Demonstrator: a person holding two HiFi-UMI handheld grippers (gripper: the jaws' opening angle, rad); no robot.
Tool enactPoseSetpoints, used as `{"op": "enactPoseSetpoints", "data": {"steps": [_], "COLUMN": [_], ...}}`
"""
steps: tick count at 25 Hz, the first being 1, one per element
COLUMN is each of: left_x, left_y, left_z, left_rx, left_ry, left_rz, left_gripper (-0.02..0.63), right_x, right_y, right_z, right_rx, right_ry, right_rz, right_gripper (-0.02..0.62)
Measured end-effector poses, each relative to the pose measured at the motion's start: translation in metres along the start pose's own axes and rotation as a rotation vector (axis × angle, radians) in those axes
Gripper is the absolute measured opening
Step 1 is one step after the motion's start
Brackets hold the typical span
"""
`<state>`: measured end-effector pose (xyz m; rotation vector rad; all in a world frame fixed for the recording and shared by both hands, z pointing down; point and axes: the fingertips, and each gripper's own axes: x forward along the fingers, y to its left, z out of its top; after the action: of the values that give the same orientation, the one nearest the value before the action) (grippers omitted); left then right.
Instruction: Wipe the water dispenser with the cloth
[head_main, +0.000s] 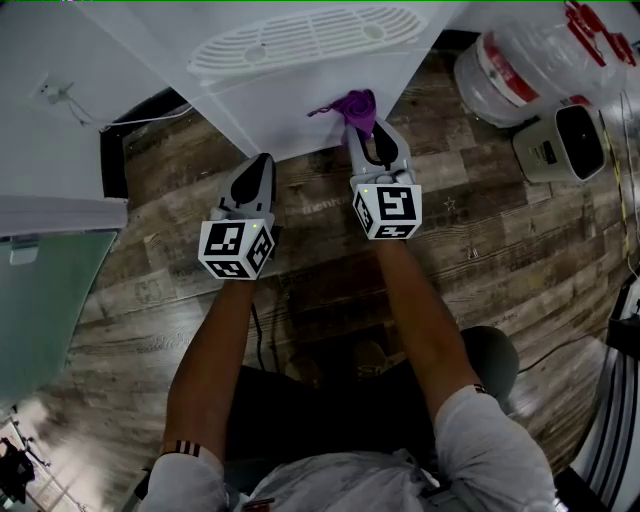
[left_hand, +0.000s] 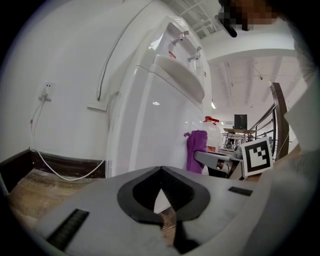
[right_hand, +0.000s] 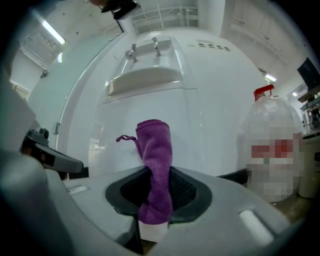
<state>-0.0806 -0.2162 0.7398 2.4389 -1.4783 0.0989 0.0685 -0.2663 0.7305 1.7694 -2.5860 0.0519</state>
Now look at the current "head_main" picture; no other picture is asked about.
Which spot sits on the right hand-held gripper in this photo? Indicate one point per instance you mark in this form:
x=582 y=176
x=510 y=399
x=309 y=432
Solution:
x=395 y=210

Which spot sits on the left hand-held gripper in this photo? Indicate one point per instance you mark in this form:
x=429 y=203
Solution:
x=225 y=250

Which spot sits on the purple cleaning cloth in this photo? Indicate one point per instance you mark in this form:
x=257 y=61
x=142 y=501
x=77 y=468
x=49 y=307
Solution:
x=357 y=107

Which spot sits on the white water dispenser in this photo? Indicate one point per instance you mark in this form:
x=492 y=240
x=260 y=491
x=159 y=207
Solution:
x=280 y=115

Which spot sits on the person's left forearm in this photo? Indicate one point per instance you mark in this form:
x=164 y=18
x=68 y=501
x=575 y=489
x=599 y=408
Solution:
x=210 y=360

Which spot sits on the person's right forearm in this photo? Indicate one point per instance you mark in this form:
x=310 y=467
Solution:
x=425 y=330

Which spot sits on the white drip tray grille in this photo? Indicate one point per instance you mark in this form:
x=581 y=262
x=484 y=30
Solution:
x=310 y=35

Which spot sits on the white box appliance black face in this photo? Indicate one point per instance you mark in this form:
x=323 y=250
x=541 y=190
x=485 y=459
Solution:
x=550 y=150

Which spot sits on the person's tan left shoe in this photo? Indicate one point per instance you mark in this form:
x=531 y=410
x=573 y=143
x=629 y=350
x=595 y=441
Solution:
x=302 y=372

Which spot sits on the person's tan shoe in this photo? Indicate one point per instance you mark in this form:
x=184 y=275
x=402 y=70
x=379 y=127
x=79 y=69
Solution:
x=370 y=357
x=302 y=372

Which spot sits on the person's tan right shoe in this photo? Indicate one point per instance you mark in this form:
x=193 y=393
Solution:
x=370 y=357

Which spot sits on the person's dark trousers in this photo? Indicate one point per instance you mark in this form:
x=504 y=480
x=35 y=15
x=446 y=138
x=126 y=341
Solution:
x=490 y=360

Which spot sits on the metal door clamp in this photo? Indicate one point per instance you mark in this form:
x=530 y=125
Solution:
x=23 y=250

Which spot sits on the frosted glass door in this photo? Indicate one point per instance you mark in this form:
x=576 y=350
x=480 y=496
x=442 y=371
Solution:
x=45 y=320

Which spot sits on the black metal rack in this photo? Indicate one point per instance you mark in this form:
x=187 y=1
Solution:
x=615 y=425

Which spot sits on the black tripod stand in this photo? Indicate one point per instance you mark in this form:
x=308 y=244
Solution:
x=17 y=465

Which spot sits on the grey door frame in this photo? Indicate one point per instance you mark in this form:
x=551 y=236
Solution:
x=60 y=215

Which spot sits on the white wall socket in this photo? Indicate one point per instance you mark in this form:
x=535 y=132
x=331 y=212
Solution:
x=52 y=90

